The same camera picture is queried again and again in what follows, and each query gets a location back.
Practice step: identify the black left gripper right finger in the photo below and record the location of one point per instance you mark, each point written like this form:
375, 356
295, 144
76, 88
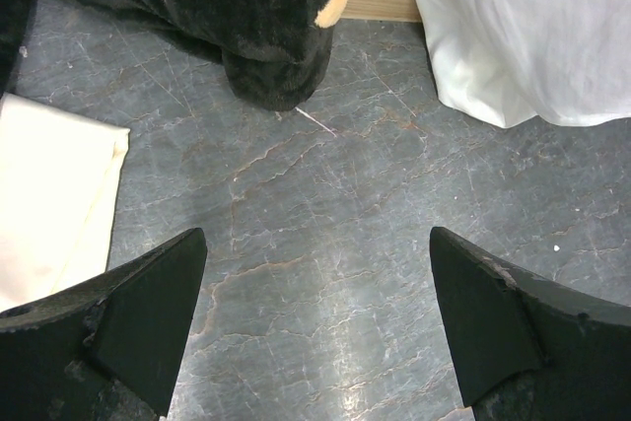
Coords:
525, 347

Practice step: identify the black beige patterned blanket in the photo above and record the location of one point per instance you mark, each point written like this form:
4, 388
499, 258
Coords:
275, 52

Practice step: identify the white hanging shirt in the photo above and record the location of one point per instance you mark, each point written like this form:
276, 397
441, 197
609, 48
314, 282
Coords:
507, 61

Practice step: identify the folded white cloth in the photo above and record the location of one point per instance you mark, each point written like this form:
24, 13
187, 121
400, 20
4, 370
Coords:
59, 180

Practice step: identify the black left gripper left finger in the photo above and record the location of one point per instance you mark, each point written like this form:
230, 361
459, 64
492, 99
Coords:
109, 348

